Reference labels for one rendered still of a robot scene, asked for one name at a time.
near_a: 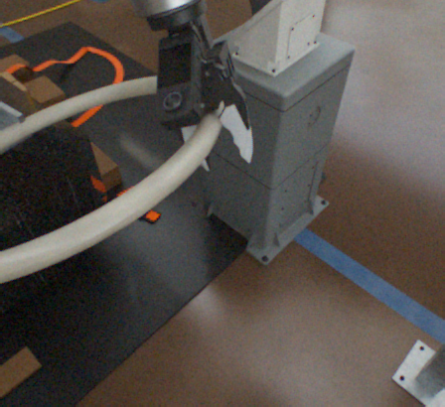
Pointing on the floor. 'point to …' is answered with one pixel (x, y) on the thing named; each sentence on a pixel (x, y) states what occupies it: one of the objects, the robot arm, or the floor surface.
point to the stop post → (423, 374)
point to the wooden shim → (17, 370)
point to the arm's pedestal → (278, 148)
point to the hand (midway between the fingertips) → (224, 161)
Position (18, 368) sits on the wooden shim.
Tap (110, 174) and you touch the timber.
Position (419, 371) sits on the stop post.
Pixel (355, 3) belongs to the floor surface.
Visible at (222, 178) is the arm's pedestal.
